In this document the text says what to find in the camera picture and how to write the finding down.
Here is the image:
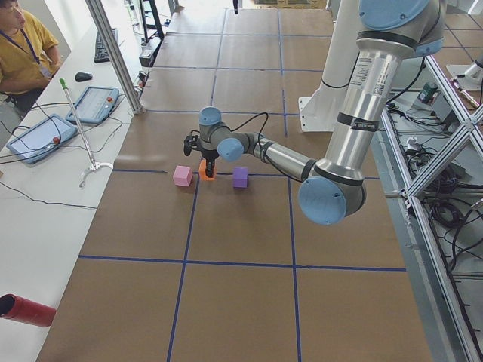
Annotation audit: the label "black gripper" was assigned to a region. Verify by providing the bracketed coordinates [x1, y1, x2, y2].
[201, 147, 218, 177]

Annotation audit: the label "orange foam block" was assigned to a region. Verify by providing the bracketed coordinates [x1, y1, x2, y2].
[198, 159, 217, 181]

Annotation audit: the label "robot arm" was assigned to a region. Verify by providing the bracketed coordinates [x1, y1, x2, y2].
[184, 1, 446, 225]

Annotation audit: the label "pink foam block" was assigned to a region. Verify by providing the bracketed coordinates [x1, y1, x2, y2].
[173, 165, 193, 187]

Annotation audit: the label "purple foam block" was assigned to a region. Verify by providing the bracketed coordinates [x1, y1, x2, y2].
[232, 167, 248, 189]

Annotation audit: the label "brown paper table cover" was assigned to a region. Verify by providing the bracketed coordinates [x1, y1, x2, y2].
[38, 5, 432, 361]

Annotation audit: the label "grabber stick with green tip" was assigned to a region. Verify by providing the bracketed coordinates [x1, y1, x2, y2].
[60, 78, 113, 189]

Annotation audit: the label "far blue teach pendant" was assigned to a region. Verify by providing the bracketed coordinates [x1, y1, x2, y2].
[74, 86, 120, 125]

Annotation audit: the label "blue teach pendant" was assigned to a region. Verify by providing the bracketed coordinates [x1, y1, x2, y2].
[6, 114, 77, 164]
[74, 86, 120, 125]

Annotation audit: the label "black keyboard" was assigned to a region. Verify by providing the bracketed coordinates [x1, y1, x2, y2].
[94, 32, 110, 63]

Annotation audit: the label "black computer mouse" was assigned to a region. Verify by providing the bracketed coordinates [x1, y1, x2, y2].
[75, 72, 93, 82]

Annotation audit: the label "near blue teach pendant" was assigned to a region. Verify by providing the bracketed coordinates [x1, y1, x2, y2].
[6, 114, 77, 164]

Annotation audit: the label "person in yellow shirt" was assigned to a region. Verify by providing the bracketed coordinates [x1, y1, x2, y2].
[1, 1, 62, 115]

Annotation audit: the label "red cardboard tube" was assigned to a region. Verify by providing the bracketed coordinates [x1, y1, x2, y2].
[1, 294, 57, 327]

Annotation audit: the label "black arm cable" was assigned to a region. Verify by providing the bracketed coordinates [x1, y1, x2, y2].
[229, 112, 272, 159]

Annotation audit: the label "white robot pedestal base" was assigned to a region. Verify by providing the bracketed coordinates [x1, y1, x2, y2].
[299, 0, 363, 132]

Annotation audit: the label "aluminium frame post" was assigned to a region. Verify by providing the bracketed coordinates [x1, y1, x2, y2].
[85, 0, 144, 115]

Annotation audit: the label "aluminium side frame rail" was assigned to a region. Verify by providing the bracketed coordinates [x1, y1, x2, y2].
[374, 48, 482, 361]

